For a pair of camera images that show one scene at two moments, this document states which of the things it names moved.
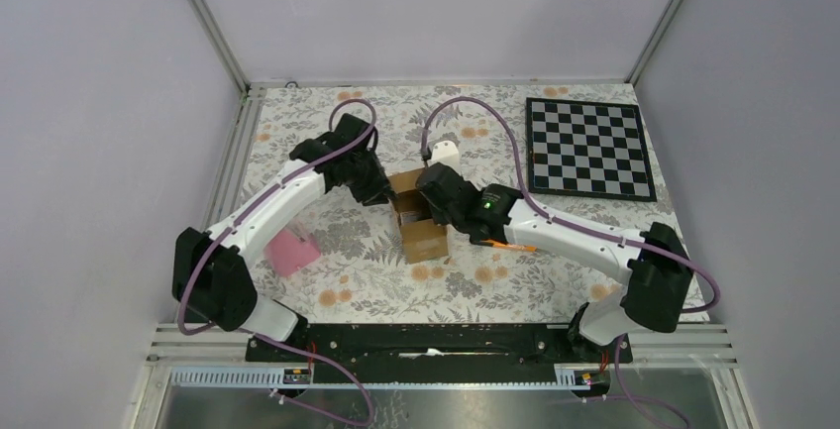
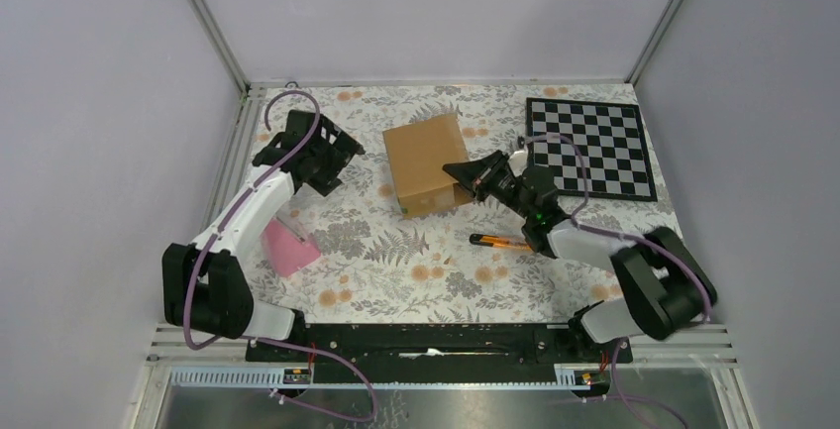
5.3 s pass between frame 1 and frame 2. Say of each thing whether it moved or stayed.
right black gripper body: moved
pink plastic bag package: stayed
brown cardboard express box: moved
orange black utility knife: stayed
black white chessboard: stayed
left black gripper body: moved
